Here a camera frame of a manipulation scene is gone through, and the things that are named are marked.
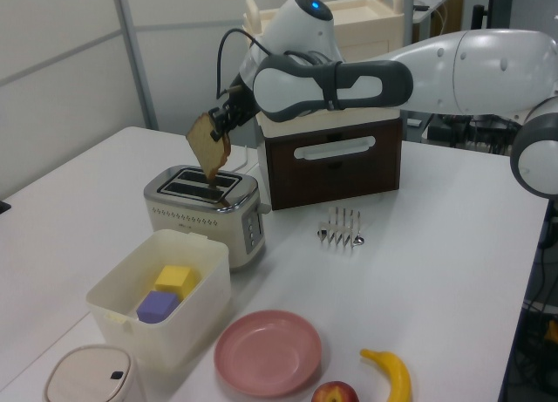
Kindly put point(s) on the brown-crust bread slice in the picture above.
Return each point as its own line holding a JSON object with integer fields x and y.
{"x": 205, "y": 149}

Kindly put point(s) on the purple cube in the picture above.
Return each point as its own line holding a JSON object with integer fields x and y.
{"x": 154, "y": 306}

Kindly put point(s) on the pink plate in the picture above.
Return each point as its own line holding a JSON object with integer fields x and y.
{"x": 268, "y": 354}

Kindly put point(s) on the metal toast rack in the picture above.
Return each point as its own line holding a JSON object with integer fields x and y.
{"x": 349, "y": 240}

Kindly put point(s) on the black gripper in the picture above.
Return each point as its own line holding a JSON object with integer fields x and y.
{"x": 243, "y": 110}

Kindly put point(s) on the wooden background desk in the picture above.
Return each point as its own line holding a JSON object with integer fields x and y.
{"x": 440, "y": 9}

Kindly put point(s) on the yellow banana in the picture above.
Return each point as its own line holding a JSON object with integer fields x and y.
{"x": 399, "y": 380}

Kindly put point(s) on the yellow cube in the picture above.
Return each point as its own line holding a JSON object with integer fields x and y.
{"x": 172, "y": 277}

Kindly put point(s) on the red apple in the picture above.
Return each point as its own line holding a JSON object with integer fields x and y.
{"x": 335, "y": 393}

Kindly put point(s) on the cream lidded trash can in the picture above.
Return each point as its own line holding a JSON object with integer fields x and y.
{"x": 87, "y": 376}

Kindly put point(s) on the white plastic container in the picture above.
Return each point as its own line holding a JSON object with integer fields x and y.
{"x": 183, "y": 315}

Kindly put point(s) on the chrome two-slot toaster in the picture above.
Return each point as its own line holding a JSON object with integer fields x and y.
{"x": 192, "y": 214}

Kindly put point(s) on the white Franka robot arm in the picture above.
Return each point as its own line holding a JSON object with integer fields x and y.
{"x": 479, "y": 70}

